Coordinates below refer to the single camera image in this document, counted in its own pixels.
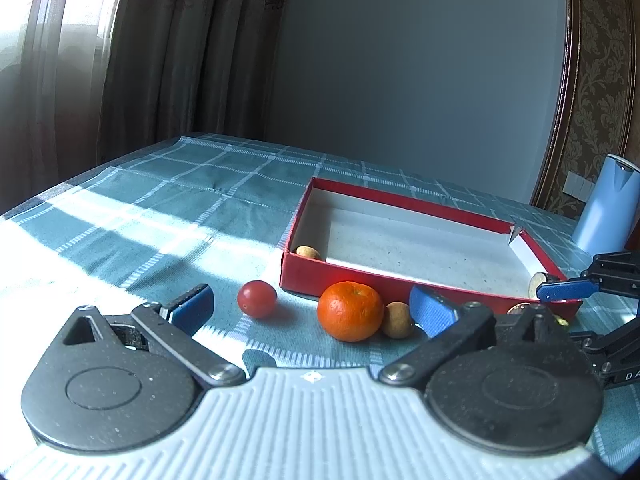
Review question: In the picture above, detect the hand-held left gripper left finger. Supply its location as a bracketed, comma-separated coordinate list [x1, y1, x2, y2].
[60, 282, 246, 389]

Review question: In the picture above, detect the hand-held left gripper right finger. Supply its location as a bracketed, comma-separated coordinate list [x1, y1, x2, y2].
[377, 285, 588, 391]

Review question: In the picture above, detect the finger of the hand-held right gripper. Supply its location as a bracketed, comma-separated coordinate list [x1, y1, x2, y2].
[536, 251, 640, 307]
[570, 310, 640, 362]

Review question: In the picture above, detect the red cherry tomato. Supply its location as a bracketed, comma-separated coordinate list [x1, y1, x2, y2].
[237, 280, 278, 319]

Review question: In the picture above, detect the red cardboard box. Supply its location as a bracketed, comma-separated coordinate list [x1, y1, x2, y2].
[279, 176, 583, 321]

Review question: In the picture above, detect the orange mandarin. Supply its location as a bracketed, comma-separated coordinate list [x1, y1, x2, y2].
[317, 281, 385, 343]

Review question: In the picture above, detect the blue kettle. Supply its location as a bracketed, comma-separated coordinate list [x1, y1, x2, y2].
[571, 154, 640, 253]

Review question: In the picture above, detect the teal checked tablecloth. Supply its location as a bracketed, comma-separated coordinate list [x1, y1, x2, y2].
[0, 132, 640, 480]

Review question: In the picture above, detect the brown patterned curtain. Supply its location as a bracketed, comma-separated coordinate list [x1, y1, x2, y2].
[97, 0, 293, 161]

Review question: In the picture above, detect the sheer white curtain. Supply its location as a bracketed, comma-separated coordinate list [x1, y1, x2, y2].
[0, 0, 131, 216]

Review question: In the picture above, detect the white wall switch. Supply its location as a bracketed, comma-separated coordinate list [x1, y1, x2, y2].
[564, 170, 597, 196]

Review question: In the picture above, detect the wooden frame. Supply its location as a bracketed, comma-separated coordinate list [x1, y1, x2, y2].
[530, 0, 585, 208]

